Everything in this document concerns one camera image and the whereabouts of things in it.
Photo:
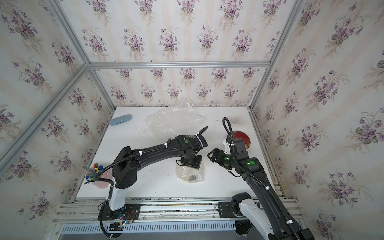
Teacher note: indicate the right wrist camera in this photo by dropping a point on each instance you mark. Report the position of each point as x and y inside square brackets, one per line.
[238, 147]

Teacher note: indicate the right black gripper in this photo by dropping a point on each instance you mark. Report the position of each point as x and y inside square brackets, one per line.
[219, 160]

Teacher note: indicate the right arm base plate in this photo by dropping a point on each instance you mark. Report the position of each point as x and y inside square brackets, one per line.
[231, 210]

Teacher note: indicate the aluminium front rail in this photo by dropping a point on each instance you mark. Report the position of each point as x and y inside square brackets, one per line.
[151, 210]

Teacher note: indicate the red floral dinner plate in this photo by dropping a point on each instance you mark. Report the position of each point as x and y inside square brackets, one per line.
[238, 135]

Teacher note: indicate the white vented panel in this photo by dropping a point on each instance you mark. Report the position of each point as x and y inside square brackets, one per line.
[150, 227]

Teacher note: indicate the pink pen cup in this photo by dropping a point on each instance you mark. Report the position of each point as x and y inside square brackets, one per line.
[103, 181]

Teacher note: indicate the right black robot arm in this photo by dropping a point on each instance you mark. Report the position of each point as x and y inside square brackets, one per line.
[272, 219]

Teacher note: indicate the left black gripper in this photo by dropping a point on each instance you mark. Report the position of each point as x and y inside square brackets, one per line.
[196, 165]

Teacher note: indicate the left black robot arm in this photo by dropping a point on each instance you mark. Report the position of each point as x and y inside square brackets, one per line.
[123, 172]

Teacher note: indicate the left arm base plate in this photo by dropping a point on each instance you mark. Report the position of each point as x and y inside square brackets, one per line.
[129, 212]

